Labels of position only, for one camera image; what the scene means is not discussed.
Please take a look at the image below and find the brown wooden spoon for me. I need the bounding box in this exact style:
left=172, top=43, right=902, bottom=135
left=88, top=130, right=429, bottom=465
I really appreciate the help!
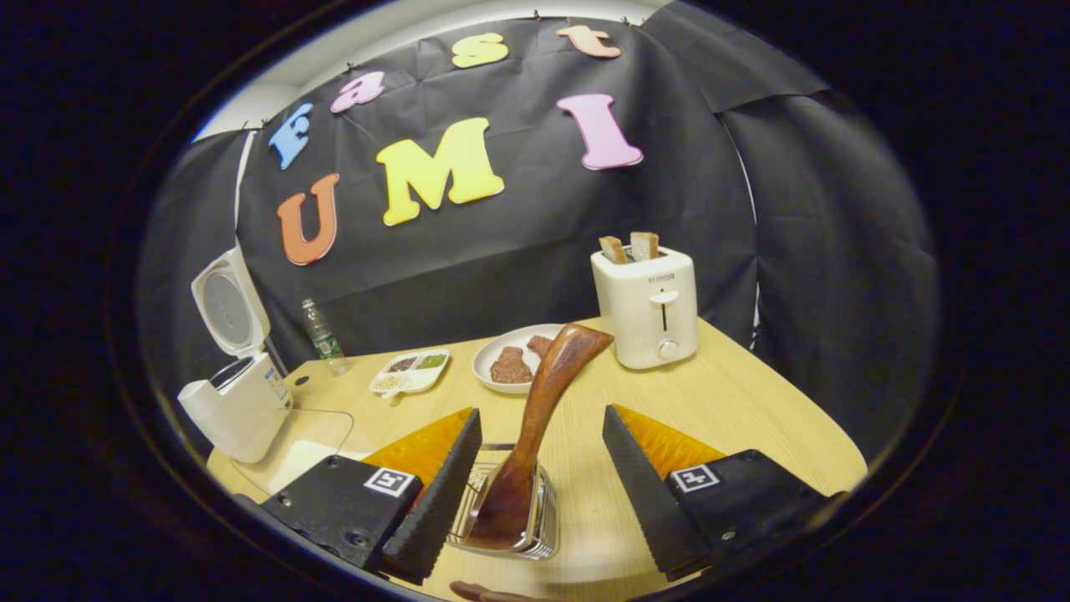
left=464, top=323, right=615, bottom=550

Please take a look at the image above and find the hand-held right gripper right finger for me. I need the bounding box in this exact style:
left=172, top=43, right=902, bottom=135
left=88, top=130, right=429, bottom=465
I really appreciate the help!
left=602, top=404, right=837, bottom=584

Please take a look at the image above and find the white toaster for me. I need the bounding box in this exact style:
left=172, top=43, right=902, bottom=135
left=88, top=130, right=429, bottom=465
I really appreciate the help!
left=590, top=246, right=699, bottom=370

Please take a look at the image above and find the white divided bean tray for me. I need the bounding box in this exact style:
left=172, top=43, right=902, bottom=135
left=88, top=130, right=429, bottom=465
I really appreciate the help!
left=369, top=349, right=451, bottom=400

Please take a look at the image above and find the clear plastic water bottle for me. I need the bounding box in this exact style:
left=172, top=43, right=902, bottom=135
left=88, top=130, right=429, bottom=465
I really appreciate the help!
left=302, top=298, right=352, bottom=375

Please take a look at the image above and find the black backdrop cloth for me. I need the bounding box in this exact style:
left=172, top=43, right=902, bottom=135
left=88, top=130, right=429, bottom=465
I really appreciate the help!
left=138, top=0, right=941, bottom=457

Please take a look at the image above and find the metal wire chopstick holder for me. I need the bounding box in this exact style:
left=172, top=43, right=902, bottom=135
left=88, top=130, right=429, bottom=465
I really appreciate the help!
left=447, top=443, right=559, bottom=561

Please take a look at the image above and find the white rice cooker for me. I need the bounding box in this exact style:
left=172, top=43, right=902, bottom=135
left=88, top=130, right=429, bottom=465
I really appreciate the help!
left=177, top=244, right=293, bottom=465

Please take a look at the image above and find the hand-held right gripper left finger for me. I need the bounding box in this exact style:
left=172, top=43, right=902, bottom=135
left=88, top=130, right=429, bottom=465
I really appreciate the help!
left=259, top=407, right=484, bottom=586

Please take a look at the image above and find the white round plate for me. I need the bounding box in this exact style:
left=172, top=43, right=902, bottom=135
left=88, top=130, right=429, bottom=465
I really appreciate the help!
left=472, top=324, right=569, bottom=395

